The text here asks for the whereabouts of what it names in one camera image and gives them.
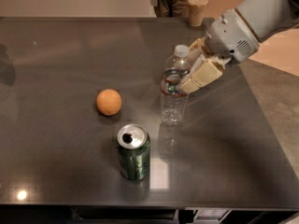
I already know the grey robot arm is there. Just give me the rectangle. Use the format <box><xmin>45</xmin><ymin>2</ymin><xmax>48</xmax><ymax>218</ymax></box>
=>
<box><xmin>177</xmin><ymin>0</ymin><xmax>299</xmax><ymax>94</ymax></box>

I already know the orange ball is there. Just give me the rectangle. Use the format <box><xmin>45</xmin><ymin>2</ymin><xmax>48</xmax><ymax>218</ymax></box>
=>
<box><xmin>96</xmin><ymin>89</ymin><xmax>121</xmax><ymax>116</ymax></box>

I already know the iced coffee plastic cup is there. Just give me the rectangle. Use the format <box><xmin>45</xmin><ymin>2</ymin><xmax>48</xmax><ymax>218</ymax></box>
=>
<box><xmin>188</xmin><ymin>0</ymin><xmax>208</xmax><ymax>27</ymax></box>

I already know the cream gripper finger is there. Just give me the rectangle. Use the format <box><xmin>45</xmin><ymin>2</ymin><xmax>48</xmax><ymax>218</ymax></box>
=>
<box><xmin>177</xmin><ymin>54</ymin><xmax>231</xmax><ymax>94</ymax></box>
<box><xmin>188</xmin><ymin>37</ymin><xmax>211</xmax><ymax>63</ymax></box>

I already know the clear plastic water bottle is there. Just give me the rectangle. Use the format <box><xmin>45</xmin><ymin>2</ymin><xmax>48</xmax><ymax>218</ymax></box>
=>
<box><xmin>160</xmin><ymin>45</ymin><xmax>191</xmax><ymax>125</ymax></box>

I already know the green soda can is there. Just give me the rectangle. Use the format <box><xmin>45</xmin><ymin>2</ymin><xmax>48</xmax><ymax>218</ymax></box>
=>
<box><xmin>117</xmin><ymin>124</ymin><xmax>150</xmax><ymax>181</ymax></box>

